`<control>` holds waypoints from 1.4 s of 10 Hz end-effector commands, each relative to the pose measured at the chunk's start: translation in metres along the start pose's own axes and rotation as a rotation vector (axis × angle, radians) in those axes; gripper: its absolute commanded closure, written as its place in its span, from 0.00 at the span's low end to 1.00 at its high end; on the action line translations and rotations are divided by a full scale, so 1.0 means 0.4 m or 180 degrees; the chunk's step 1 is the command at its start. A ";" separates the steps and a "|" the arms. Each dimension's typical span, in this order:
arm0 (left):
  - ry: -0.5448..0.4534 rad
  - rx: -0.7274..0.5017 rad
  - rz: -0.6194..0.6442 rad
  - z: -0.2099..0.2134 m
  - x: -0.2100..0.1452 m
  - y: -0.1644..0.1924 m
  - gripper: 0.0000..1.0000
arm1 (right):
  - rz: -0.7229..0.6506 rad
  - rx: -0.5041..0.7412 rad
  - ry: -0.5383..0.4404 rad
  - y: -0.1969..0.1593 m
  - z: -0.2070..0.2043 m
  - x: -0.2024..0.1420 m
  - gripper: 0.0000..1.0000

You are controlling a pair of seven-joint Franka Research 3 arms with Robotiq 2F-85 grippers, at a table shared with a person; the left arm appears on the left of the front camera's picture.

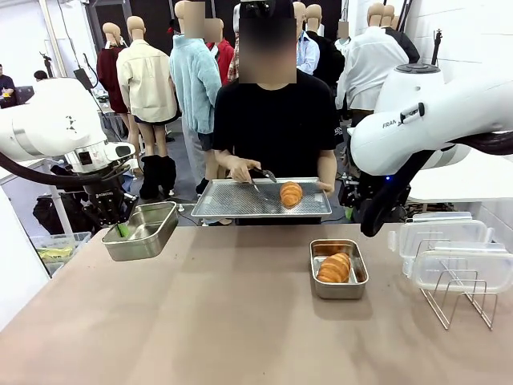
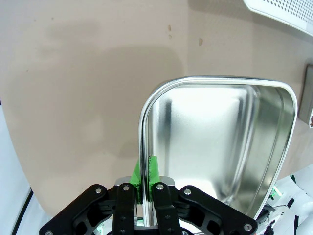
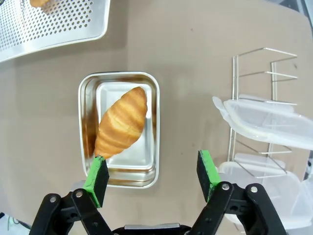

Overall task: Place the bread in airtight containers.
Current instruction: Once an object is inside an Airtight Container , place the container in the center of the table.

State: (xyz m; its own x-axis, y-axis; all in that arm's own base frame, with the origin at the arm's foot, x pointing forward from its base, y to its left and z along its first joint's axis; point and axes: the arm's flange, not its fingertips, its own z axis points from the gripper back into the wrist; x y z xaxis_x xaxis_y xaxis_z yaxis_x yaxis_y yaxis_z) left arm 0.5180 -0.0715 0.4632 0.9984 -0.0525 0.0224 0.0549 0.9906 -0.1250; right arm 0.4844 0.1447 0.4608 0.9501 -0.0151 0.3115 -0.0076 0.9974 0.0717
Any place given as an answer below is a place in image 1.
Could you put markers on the mannequin in white shirt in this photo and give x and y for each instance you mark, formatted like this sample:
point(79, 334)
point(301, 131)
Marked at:
point(368, 60)

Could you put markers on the perforated steel baking tray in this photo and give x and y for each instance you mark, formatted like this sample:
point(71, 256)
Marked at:
point(232, 200)

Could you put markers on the man in dark shirt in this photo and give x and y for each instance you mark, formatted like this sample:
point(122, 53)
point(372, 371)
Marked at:
point(6, 86)

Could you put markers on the mannequin in red jacket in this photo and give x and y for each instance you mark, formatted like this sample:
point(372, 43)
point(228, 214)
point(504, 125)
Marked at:
point(226, 56)

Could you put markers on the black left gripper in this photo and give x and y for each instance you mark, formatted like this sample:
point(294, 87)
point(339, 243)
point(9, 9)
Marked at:
point(106, 194)

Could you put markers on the mannequin in cream jacket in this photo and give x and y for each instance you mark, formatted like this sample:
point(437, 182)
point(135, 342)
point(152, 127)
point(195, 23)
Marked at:
point(144, 80)

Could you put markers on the black stand with flat plate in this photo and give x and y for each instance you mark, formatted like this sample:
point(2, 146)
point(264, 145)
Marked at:
point(83, 76)

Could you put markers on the person's left forearm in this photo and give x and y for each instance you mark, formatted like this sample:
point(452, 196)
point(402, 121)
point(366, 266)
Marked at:
point(328, 168)

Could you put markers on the black bag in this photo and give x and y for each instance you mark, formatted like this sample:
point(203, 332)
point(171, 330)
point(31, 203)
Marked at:
point(52, 212)

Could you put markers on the mannequin in pale blue shirt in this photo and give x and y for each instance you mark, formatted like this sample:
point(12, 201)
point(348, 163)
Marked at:
point(308, 52)

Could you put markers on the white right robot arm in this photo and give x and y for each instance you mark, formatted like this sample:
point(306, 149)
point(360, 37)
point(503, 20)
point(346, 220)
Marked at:
point(441, 120)

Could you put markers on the golden croissant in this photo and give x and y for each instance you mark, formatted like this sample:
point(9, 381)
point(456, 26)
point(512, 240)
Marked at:
point(332, 268)
point(290, 194)

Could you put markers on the black light stand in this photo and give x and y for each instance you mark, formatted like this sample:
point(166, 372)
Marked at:
point(438, 48)

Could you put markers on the black camera tripod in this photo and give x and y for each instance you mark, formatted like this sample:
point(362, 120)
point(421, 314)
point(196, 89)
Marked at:
point(48, 66)

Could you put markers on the person in black t-shirt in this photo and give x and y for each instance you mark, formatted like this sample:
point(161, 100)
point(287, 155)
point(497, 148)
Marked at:
point(276, 120)

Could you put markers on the person's right forearm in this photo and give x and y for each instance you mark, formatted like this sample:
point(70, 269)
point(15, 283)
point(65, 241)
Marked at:
point(225, 158)

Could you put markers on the mannequin in black-white jacket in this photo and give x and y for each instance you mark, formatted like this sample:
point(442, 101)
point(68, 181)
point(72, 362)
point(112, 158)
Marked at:
point(406, 44)

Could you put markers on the clear plastic storage bin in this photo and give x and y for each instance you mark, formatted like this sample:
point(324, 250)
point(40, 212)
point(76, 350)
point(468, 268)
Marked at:
point(56, 242)

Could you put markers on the mannequin in light blue fleece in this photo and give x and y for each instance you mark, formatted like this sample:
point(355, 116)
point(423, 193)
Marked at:
point(192, 80)

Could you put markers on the person's right hand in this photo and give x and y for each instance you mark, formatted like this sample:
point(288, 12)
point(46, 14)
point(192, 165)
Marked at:
point(245, 170)

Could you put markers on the mannequin in dark red sweater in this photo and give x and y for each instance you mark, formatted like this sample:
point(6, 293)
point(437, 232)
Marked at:
point(108, 68)

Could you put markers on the mannequin in plaid shirt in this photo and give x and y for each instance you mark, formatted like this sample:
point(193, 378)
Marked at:
point(233, 68)

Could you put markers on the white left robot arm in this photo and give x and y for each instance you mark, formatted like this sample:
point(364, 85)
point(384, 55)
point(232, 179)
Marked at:
point(44, 120)

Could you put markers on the steel rectangular container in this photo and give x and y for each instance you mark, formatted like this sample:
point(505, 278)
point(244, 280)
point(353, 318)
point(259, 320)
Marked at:
point(340, 292)
point(136, 246)

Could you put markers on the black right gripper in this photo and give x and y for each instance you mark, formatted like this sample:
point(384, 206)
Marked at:
point(349, 194)

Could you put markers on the person's left hand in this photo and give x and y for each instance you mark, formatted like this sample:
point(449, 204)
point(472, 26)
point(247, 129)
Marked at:
point(325, 187)

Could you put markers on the mannequin in black jacket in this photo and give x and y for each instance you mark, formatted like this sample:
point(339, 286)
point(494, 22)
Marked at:
point(330, 60)

